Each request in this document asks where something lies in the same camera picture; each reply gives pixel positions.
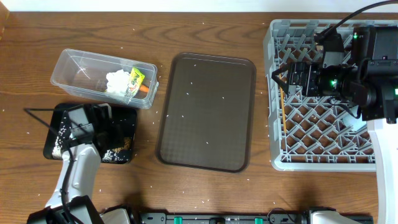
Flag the brown food scraps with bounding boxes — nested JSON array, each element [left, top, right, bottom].
[[112, 137, 132, 152]]

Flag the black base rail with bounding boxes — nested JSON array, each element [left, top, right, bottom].
[[102, 203, 374, 224]]

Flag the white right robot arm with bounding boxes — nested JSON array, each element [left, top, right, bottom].
[[271, 26, 397, 223]]

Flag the light blue cup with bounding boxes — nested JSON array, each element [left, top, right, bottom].
[[341, 106, 366, 132]]

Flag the orange carrot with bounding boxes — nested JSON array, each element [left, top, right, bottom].
[[139, 85, 149, 93]]

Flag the white tissue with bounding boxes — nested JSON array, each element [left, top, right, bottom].
[[105, 70, 130, 96]]

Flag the brown serving tray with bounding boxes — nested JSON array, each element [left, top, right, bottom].
[[156, 52, 256, 174]]

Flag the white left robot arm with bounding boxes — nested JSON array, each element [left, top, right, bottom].
[[27, 103, 125, 223]]

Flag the foil snack wrapper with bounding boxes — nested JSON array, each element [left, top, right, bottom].
[[127, 67, 145, 96]]

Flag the wooden chopstick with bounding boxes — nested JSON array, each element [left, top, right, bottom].
[[280, 87, 287, 134]]

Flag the white rice pile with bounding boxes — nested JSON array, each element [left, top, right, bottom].
[[43, 120, 135, 164]]

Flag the black waste bin tray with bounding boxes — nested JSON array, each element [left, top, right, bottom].
[[43, 103, 137, 164]]

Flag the clear plastic container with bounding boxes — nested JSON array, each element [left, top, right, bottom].
[[50, 49, 159, 109]]

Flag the grey dishwasher rack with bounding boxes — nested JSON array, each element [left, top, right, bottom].
[[263, 19, 397, 172]]

